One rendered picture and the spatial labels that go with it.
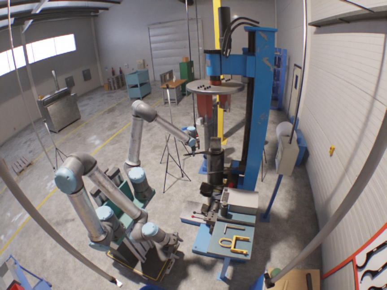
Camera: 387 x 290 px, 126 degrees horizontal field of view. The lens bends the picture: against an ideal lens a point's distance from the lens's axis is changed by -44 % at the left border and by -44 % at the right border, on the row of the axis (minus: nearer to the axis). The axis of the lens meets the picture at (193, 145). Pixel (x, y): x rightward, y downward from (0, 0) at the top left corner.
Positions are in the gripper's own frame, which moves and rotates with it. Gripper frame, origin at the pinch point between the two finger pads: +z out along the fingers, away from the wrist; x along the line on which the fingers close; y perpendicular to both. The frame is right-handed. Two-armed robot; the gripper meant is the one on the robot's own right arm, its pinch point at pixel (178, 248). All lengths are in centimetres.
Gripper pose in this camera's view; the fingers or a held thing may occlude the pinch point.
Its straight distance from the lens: 130.9
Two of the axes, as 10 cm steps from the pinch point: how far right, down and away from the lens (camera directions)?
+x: -1.9, 6.3, -7.5
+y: -8.6, 2.6, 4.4
